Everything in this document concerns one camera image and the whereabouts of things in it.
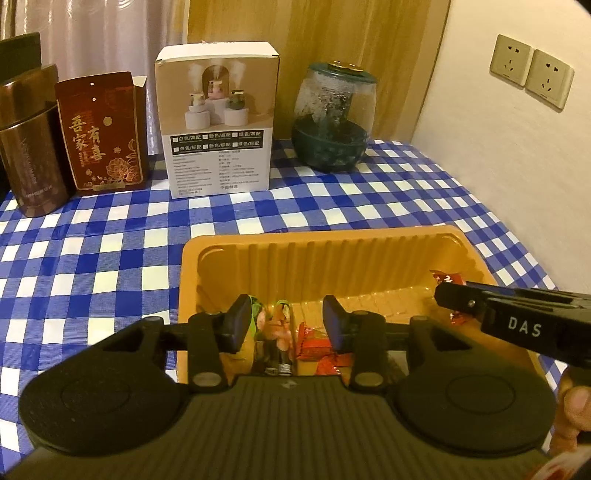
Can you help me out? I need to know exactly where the beige wall socket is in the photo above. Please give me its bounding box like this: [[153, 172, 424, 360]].
[[525, 49, 575, 111], [490, 34, 534, 87]]

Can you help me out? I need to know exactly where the green glass terrarium jar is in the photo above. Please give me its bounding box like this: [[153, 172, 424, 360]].
[[291, 61, 378, 173]]

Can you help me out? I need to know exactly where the green black nut packet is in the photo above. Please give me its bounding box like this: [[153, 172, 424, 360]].
[[250, 297, 297, 377]]

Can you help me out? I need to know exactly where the left beige wall socket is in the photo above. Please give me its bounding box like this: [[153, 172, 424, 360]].
[[490, 34, 534, 87]]

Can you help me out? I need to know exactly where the right human hand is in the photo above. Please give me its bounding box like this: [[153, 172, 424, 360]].
[[550, 367, 591, 456]]

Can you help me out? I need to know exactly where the red gold gift box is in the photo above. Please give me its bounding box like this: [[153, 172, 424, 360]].
[[55, 71, 149, 196]]

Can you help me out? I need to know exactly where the white humidifier box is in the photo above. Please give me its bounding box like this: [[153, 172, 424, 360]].
[[155, 41, 280, 199]]

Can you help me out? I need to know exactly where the pink sheer curtain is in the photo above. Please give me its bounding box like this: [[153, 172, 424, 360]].
[[1, 0, 189, 154]]

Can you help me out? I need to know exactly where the large red candy packet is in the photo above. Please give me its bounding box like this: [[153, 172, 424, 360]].
[[295, 322, 338, 362]]

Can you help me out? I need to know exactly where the right beige wall socket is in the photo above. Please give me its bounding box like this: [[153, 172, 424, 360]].
[[525, 49, 575, 111]]

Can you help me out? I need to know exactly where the brown metal canister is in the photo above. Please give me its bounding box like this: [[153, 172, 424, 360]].
[[1, 64, 75, 217]]

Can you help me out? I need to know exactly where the dark red snack packet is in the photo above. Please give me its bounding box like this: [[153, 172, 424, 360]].
[[428, 269, 470, 326]]

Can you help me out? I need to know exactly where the blue white checkered tablecloth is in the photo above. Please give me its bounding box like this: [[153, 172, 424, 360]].
[[1, 140, 553, 469]]

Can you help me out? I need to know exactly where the orange plastic tray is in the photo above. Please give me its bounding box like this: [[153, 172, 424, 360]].
[[175, 225, 548, 386]]

